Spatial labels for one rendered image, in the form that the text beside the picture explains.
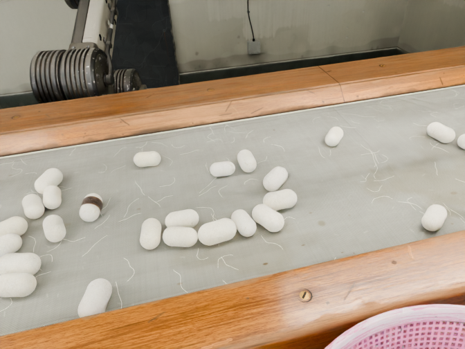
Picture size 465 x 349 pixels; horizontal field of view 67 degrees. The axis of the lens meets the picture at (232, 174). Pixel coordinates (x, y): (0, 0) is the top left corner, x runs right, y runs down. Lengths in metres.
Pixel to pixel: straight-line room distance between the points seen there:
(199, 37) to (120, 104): 1.92
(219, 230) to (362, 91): 0.39
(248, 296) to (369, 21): 2.67
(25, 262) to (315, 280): 0.25
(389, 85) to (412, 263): 0.39
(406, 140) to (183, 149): 0.30
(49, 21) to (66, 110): 1.92
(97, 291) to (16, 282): 0.07
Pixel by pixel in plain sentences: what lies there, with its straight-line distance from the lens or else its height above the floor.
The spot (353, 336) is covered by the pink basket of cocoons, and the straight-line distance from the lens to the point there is 0.27.
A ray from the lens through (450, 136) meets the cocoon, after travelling 0.53.
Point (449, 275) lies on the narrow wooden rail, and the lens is 0.33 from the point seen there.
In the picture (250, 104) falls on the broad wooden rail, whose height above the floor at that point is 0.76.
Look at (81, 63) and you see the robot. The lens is 0.76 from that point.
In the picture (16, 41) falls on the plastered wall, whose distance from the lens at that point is 2.59.
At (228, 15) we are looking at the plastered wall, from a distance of 2.48.
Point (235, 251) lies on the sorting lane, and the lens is 0.34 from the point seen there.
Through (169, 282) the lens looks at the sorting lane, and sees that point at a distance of 0.33.
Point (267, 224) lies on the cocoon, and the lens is 0.35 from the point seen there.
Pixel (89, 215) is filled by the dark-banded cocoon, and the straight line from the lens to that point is 0.40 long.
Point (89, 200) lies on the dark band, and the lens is 0.40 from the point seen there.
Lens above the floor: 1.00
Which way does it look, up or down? 37 degrees down
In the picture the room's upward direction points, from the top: 3 degrees counter-clockwise
